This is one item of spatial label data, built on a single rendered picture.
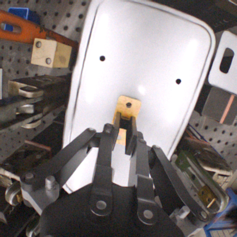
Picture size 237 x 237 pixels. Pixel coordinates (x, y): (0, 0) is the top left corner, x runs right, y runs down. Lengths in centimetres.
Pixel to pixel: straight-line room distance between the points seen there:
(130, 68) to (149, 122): 10
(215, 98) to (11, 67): 74
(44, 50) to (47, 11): 47
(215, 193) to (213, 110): 16
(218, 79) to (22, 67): 67
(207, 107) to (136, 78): 16
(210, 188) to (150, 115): 16
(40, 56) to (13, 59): 52
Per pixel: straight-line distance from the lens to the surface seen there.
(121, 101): 23
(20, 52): 70
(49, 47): 20
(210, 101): 31
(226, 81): 30
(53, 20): 64
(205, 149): 38
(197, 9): 38
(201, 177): 27
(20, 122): 21
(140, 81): 24
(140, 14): 25
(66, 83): 31
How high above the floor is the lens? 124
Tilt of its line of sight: 70 degrees down
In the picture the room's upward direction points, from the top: 170 degrees counter-clockwise
